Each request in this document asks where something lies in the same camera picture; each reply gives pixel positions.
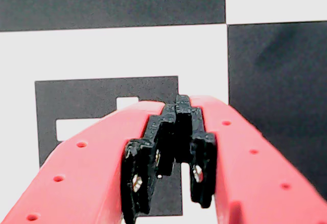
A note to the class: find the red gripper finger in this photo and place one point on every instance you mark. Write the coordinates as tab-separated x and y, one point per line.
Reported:
250	178
84	173

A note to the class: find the black white marker mat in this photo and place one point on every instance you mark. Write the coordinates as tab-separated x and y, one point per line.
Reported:
127	52

